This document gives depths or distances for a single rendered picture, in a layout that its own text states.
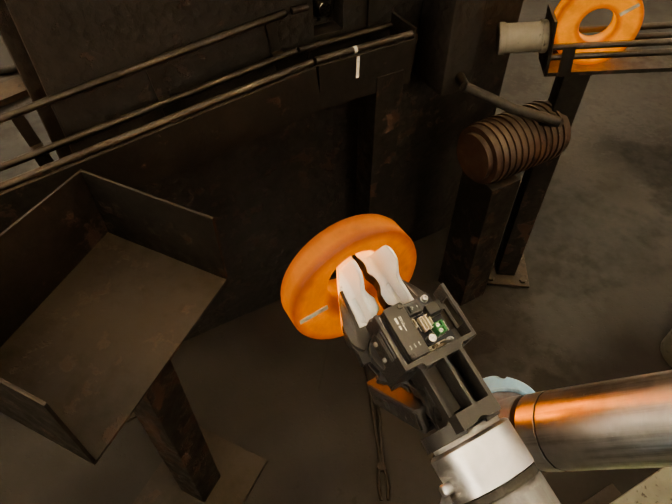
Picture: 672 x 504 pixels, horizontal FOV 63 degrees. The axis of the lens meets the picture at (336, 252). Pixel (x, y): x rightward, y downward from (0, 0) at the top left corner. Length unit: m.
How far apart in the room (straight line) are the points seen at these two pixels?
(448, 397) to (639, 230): 1.44
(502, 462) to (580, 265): 1.25
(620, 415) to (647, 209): 1.46
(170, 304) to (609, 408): 0.51
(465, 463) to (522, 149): 0.80
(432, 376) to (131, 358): 0.38
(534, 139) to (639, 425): 0.76
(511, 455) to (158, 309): 0.46
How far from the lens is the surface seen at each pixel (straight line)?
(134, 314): 0.74
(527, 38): 1.14
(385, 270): 0.53
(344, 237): 0.52
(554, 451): 0.56
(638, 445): 0.53
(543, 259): 1.66
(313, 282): 0.53
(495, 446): 0.47
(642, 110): 2.41
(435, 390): 0.46
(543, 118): 1.15
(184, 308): 0.72
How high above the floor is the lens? 1.17
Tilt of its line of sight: 48 degrees down
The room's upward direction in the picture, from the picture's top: straight up
